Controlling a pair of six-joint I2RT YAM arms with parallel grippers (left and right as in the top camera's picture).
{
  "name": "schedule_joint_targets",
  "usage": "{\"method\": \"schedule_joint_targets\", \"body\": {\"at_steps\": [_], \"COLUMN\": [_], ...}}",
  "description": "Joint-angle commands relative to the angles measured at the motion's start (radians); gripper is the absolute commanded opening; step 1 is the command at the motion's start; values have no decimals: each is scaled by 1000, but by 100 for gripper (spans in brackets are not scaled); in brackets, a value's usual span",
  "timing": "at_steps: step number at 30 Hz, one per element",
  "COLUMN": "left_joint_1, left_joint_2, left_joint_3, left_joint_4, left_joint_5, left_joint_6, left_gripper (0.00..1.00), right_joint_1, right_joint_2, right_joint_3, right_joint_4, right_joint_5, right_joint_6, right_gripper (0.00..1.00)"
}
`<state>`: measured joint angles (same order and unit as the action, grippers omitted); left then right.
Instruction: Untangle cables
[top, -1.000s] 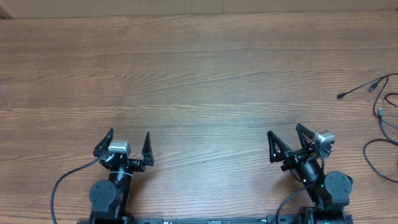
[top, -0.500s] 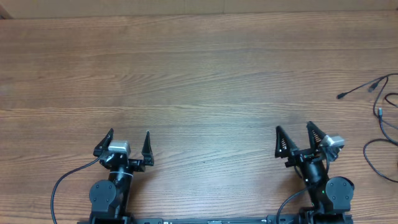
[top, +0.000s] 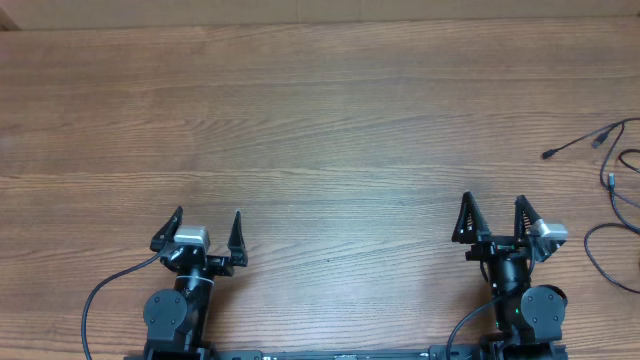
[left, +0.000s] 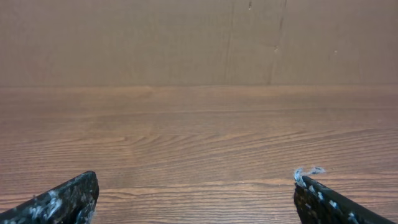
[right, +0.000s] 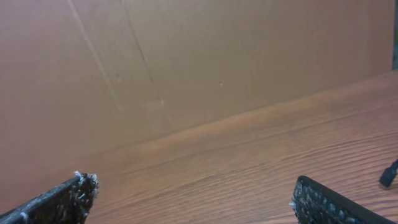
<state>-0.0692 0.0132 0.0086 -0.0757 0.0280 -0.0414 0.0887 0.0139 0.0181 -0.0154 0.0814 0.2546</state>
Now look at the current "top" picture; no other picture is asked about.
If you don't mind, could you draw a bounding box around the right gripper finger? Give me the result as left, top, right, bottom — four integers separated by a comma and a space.
514, 195, 541, 239
451, 191, 491, 244

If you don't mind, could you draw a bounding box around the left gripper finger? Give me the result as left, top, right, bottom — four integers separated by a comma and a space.
150, 206, 183, 252
227, 211, 248, 267

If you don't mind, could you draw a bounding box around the black usb cable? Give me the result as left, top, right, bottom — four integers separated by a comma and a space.
540, 117, 640, 161

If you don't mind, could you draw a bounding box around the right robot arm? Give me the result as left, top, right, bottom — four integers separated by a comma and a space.
444, 191, 568, 359

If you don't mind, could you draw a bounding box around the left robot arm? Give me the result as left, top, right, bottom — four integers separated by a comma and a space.
143, 208, 248, 359

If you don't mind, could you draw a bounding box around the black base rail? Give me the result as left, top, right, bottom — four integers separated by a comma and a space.
124, 344, 569, 360

